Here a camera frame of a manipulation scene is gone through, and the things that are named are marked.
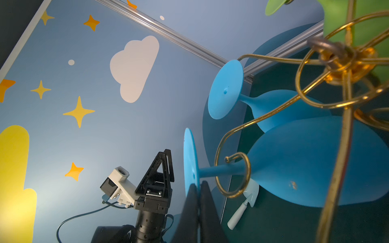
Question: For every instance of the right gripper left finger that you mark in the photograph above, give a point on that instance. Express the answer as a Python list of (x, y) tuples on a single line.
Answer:
[(187, 229)]

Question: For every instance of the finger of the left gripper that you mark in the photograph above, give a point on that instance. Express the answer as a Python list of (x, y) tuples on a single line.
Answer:
[(154, 181), (167, 152)]

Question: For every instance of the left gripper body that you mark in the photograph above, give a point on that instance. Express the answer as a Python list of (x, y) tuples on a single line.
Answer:
[(155, 204)]

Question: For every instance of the blue wine glass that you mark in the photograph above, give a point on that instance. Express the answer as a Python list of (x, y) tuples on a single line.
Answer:
[(226, 92), (295, 162)]

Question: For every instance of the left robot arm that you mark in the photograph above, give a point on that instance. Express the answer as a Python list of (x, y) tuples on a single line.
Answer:
[(149, 228)]

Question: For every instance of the left green wine glass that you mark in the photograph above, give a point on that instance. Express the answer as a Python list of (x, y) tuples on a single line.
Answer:
[(274, 5)]

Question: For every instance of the green wine glass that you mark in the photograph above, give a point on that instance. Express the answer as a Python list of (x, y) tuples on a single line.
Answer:
[(335, 16), (274, 5)]

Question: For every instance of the right green wine glass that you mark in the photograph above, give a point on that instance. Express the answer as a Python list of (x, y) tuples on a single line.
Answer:
[(335, 16)]

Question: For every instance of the light blue toy spatula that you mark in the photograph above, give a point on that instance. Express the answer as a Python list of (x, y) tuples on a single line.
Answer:
[(251, 193)]

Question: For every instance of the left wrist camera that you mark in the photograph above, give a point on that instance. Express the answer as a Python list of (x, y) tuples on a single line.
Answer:
[(117, 185)]

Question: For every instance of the gold wire glass rack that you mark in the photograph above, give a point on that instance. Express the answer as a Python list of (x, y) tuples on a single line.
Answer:
[(335, 60)]

